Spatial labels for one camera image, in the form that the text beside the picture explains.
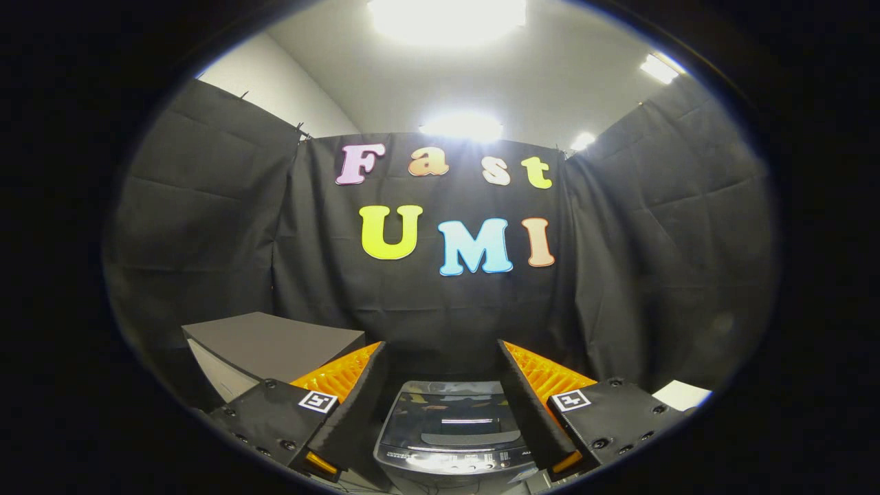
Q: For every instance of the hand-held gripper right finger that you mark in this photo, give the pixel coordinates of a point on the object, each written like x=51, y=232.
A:
x=529, y=412

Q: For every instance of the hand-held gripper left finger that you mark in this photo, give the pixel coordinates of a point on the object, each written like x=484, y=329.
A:
x=354, y=409

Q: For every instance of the grey washing machine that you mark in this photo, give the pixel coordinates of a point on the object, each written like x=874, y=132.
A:
x=412, y=459

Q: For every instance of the dark washing machine lid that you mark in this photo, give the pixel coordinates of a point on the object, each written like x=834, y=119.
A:
x=447, y=412

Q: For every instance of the grey cabinet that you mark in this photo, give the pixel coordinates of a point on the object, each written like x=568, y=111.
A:
x=275, y=344

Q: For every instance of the white paper sheet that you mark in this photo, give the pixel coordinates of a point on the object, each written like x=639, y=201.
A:
x=684, y=395

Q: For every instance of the black backdrop cloth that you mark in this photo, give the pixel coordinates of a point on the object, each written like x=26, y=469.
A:
x=653, y=240

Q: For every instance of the large ceiling light panel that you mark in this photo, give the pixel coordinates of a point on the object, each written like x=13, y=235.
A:
x=447, y=20

